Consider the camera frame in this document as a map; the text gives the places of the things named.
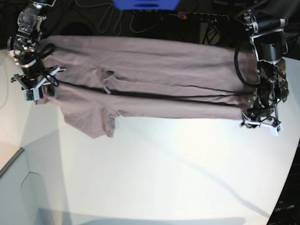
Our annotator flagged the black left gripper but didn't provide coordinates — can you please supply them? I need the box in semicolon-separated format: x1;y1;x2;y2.
242;97;279;121

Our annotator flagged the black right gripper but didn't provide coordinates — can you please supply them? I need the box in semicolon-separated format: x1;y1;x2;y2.
19;63;55;96

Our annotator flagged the mauve grey t-shirt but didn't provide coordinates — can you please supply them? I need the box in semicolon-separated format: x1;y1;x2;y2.
38;36;254;138

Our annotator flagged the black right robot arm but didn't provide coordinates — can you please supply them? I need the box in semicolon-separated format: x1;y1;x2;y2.
7;0;60;101

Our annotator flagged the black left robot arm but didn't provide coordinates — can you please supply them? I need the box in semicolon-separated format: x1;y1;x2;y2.
234;0;300;133

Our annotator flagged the black power strip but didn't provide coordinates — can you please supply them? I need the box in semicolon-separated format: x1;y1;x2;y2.
177;12;230;23

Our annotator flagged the blue plastic bin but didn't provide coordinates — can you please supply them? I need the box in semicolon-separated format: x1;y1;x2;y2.
113;0;180;10

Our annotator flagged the white cardboard box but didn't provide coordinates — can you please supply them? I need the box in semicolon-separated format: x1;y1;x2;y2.
0;149;45;225

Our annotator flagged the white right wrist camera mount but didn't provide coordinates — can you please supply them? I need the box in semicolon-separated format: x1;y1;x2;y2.
10;66;66;101

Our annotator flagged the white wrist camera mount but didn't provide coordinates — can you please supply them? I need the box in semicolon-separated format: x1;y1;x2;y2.
10;66;66;101
240;116;283;136

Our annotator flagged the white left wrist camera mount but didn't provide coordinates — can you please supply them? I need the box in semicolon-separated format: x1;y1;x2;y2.
240;116;283;136

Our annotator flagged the grey looped cable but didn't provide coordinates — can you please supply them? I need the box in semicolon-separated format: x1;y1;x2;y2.
97;4;165;36

